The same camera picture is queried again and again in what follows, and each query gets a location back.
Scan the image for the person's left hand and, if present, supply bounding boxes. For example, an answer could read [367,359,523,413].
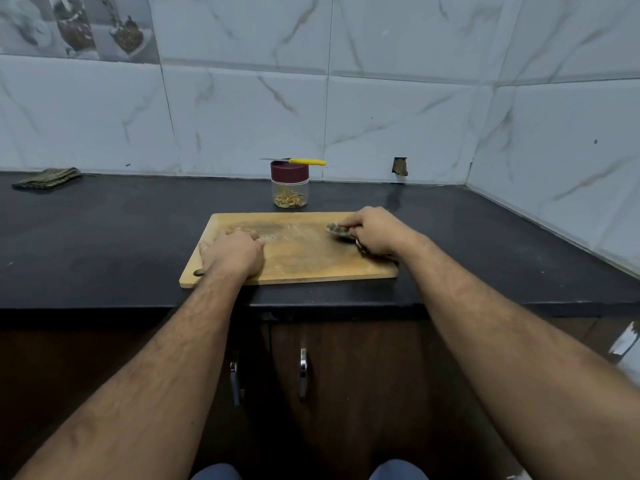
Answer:
[198,227,267,288]

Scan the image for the person's right hand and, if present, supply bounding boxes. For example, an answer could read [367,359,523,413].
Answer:
[341,205,429,264]

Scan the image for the patterned cloth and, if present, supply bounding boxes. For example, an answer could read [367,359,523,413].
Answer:
[326,221,373,258]

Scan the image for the wooden cutting board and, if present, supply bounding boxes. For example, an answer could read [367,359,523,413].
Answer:
[179,211,400,290]

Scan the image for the pile of ginger strips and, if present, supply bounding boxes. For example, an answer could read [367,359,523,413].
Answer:
[274,189,308,210]

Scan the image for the yellow handled knife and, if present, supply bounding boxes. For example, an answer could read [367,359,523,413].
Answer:
[261,155,328,168]

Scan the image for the person's left forearm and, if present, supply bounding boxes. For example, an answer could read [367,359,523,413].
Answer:
[14,275,247,480]

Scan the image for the person's right forearm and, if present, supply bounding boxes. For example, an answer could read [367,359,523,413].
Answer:
[404,241,640,480]

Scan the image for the black countertop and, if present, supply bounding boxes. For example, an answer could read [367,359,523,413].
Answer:
[0,171,640,318]

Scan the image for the person's blue clothing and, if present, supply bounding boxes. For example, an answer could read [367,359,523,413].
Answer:
[190,457,431,480]

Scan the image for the brown wooden cabinet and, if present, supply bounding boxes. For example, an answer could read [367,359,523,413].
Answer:
[0,313,640,480]

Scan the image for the folded green cloth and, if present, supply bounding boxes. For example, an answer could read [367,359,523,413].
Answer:
[12,167,83,192]

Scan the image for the decorative picture tiles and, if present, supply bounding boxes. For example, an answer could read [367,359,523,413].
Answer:
[0,0,160,65]

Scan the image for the metal cabinet handle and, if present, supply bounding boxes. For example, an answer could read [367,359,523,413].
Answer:
[229,359,245,408]
[297,347,312,402]

